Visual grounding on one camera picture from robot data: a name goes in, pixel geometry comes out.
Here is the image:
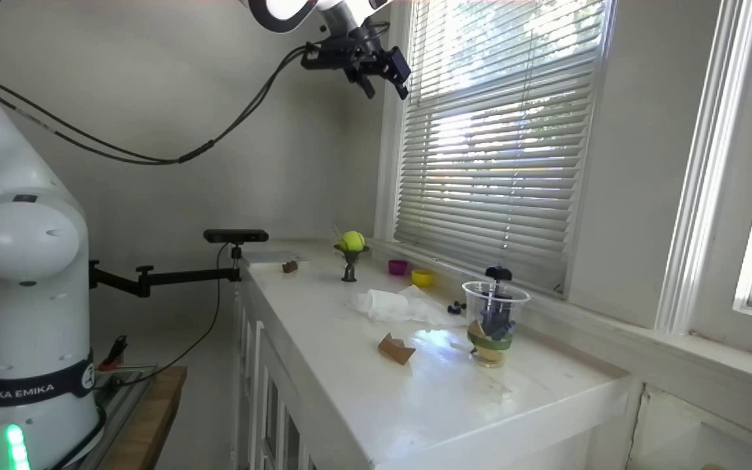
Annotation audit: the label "white framed bare window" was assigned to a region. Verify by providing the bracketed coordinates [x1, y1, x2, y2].
[650, 0, 752, 372]

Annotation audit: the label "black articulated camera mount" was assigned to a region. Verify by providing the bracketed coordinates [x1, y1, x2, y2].
[87, 244, 248, 301]

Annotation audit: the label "yellow green tennis ball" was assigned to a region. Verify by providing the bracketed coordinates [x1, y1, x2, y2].
[337, 227, 372, 257]

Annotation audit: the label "black goblet stand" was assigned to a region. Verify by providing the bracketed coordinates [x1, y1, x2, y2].
[333, 244, 375, 285]

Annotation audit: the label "green yellow toy in cup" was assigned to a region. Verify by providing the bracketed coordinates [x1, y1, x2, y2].
[466, 318, 518, 366]

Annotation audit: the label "red black clamp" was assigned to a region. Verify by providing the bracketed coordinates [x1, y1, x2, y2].
[95, 334, 133, 374]

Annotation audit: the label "white framed window with blinds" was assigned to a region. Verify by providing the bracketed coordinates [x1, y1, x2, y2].
[372, 0, 627, 308]

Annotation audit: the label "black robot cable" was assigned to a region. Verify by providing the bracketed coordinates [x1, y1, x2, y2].
[0, 43, 313, 169]

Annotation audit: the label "thin black camera cable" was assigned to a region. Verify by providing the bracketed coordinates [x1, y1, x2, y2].
[123, 244, 234, 382]

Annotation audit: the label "white counter cabinet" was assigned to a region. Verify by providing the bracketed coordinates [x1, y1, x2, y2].
[230, 237, 645, 470]

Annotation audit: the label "crumpled clear plastic bag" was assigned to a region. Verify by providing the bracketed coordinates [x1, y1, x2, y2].
[355, 285, 467, 330]

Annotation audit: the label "clear plastic cup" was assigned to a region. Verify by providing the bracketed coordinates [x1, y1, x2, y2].
[459, 278, 535, 366]

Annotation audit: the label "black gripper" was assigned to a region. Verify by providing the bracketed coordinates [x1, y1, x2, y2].
[301, 23, 415, 101]

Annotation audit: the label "white slatted window blinds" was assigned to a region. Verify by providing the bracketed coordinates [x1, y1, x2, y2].
[394, 0, 616, 301]

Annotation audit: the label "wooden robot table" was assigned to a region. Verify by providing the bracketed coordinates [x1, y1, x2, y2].
[95, 362, 192, 470]

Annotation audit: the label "black stereo camera bar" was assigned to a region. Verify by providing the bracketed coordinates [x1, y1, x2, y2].
[201, 227, 273, 249]

